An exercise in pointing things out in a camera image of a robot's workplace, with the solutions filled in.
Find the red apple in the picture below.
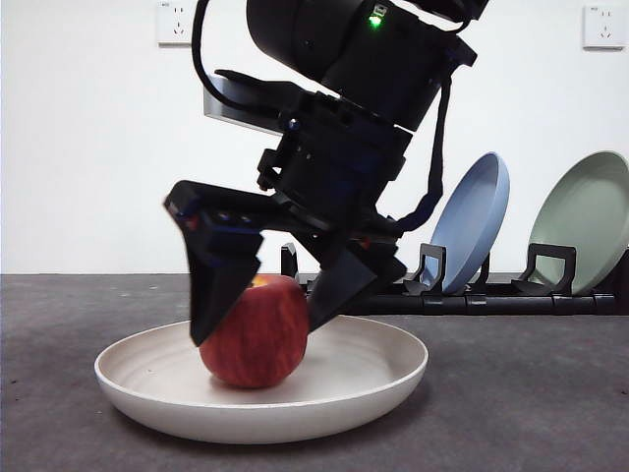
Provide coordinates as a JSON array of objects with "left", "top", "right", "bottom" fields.
[{"left": 199, "top": 273, "right": 310, "bottom": 390}]

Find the blue plate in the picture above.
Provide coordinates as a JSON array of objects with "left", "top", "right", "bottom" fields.
[{"left": 422, "top": 150, "right": 511, "bottom": 295}]

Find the black plate rack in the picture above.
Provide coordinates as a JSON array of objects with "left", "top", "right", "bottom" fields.
[{"left": 280, "top": 241, "right": 629, "bottom": 318}]

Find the white wall socket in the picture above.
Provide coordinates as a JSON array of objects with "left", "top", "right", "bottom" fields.
[
  {"left": 156, "top": 1, "right": 199, "bottom": 49},
  {"left": 582, "top": 4, "right": 628, "bottom": 50}
]

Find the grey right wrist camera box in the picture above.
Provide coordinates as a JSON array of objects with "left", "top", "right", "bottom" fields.
[{"left": 203, "top": 70, "right": 296, "bottom": 135}]

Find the green plate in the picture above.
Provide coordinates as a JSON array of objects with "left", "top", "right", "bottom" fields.
[{"left": 528, "top": 149, "right": 629, "bottom": 296}]

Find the black cable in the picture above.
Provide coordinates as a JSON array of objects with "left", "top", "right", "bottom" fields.
[
  {"left": 394, "top": 78, "right": 454, "bottom": 233},
  {"left": 190, "top": 0, "right": 286, "bottom": 122}
]

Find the cream yellow plate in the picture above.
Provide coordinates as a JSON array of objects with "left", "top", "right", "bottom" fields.
[{"left": 93, "top": 314, "right": 429, "bottom": 445}]

